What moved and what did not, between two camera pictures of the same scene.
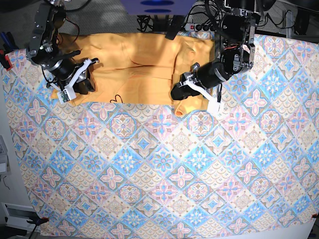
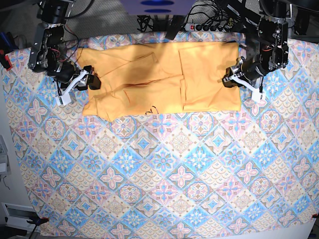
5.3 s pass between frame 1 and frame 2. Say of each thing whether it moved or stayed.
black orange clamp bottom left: stayed
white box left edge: stayed
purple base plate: stayed
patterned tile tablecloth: stayed
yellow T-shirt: moved
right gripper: moved
